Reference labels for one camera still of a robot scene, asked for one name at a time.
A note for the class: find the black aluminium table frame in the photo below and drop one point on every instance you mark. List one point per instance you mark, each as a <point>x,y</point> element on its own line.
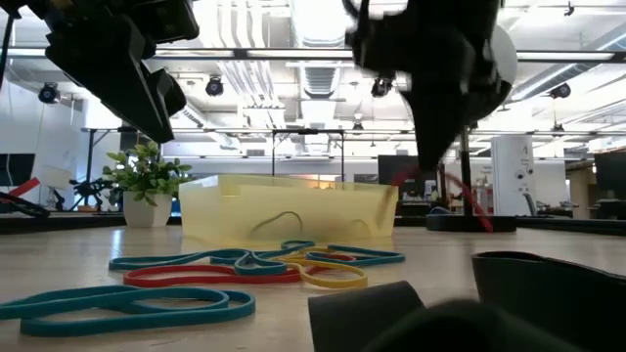
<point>58,222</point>

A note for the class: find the yellow translucent plastic bin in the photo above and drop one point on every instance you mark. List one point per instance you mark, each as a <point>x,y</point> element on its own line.
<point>332,205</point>

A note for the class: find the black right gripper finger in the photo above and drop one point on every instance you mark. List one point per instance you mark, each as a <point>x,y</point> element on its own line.
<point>433,132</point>

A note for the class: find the black monitor screen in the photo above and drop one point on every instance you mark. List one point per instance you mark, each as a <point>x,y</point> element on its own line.
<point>17,168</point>
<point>386,171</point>

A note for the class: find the white globe table lamp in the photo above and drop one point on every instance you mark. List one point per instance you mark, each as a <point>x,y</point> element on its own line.
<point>464,222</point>

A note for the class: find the yellow rubber band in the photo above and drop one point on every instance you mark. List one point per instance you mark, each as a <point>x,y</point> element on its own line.
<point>342,282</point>

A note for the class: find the black foreground fixture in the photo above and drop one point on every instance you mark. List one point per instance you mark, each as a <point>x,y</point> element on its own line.
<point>562,308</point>

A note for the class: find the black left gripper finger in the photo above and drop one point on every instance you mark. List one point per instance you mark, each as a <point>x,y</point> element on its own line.
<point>112,78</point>
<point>172,95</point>

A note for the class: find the green plant in white pot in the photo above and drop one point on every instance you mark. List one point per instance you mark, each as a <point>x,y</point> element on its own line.
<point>147,210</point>

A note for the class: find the white pillar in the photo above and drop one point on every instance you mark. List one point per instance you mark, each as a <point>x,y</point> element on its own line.
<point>511,171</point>

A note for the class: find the black metal frame stand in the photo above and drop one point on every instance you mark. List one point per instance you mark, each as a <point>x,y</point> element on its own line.
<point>91,161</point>

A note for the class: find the red rubber band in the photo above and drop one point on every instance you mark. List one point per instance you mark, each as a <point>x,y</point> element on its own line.
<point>220,279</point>
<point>401,175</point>
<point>337,257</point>

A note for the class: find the teal rubber band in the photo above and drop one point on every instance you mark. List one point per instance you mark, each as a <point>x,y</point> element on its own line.
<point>147,321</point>
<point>371,253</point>
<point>147,261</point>
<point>298,243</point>

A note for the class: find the black ceiling spotlight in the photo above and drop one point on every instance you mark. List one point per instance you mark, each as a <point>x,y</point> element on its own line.
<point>560,91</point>
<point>379,89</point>
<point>214,87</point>
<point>49,93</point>

